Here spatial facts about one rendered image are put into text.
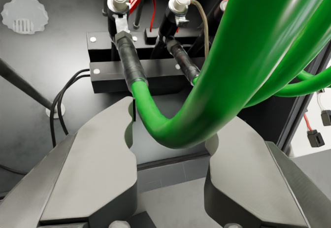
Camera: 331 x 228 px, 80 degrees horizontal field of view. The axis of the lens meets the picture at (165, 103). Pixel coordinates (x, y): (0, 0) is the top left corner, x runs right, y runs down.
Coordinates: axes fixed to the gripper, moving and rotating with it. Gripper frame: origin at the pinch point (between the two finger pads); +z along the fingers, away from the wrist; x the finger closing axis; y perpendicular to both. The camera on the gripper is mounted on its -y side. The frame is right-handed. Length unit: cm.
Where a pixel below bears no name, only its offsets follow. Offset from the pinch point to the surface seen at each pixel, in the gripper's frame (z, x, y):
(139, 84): 3.8, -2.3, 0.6
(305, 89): 6.2, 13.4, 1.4
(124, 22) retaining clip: 15.6, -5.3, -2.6
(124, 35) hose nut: 11.9, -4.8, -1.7
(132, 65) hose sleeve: 6.1, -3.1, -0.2
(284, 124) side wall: 21.7, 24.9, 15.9
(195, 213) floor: 68, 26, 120
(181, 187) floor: 77, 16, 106
